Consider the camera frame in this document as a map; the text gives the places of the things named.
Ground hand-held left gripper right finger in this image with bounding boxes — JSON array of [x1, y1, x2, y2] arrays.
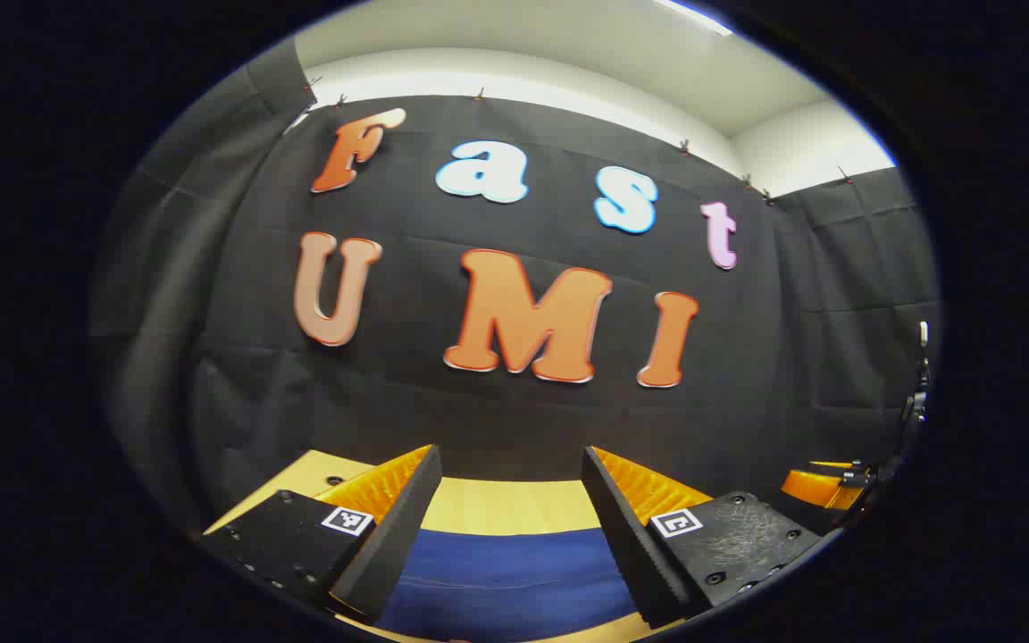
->
[[581, 445, 828, 630]]

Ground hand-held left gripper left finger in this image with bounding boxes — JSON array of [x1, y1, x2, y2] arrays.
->
[[197, 444, 444, 626]]

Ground blue denim jeans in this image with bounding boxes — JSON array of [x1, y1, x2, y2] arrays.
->
[[376, 527, 642, 643]]

